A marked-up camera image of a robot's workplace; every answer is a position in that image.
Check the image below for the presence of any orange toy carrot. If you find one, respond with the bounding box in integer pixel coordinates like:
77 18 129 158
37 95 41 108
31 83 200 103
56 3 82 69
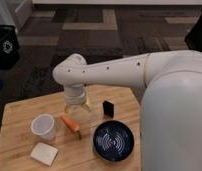
60 115 82 139

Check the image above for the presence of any dark blue patterned bowl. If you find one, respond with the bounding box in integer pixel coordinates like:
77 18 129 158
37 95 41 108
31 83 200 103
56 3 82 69
93 120 134 162

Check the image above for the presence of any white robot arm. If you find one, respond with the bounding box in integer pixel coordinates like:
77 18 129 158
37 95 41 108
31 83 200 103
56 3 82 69
52 50 202 171

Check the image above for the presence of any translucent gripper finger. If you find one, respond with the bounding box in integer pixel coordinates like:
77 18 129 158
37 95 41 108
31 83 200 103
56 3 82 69
64 105 71 113
83 104 91 112

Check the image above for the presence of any black recycling bin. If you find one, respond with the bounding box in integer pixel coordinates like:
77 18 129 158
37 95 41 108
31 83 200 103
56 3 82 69
0 25 20 70

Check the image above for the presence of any clear plastic cup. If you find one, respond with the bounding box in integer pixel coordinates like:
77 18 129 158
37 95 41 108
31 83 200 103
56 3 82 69
30 114 56 140

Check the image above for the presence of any white sponge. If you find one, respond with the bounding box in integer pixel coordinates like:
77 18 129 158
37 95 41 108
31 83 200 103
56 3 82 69
30 143 58 166

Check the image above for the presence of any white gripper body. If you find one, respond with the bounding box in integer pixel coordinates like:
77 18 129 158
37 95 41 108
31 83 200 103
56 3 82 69
64 84 91 108

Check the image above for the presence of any black eraser block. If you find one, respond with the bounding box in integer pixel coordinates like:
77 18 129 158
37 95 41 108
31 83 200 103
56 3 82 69
103 101 114 118

